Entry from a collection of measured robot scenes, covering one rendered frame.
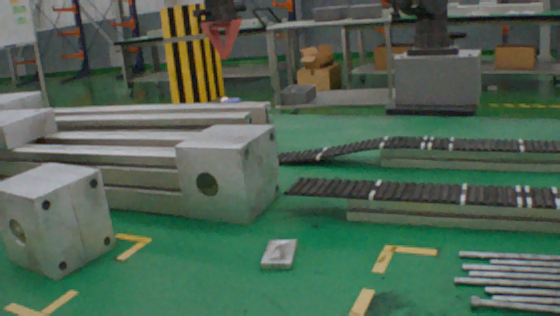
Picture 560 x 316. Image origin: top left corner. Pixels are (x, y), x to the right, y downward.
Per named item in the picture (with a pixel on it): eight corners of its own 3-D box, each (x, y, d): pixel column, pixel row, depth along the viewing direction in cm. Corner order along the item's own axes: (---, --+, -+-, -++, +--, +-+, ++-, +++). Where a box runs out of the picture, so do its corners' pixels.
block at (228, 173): (288, 186, 70) (281, 120, 67) (249, 224, 59) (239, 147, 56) (231, 183, 73) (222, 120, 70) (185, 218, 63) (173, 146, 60)
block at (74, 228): (132, 237, 58) (116, 162, 56) (56, 281, 49) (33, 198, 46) (81, 224, 64) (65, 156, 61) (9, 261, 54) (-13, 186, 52)
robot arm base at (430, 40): (456, 51, 115) (407, 53, 118) (455, 18, 113) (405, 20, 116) (459, 54, 107) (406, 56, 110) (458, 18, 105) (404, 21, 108)
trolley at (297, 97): (398, 118, 416) (392, -3, 385) (399, 136, 365) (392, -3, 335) (279, 123, 440) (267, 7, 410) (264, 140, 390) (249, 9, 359)
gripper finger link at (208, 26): (203, 61, 94) (198, 12, 91) (221, 56, 100) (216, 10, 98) (235, 59, 91) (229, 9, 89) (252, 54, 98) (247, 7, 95)
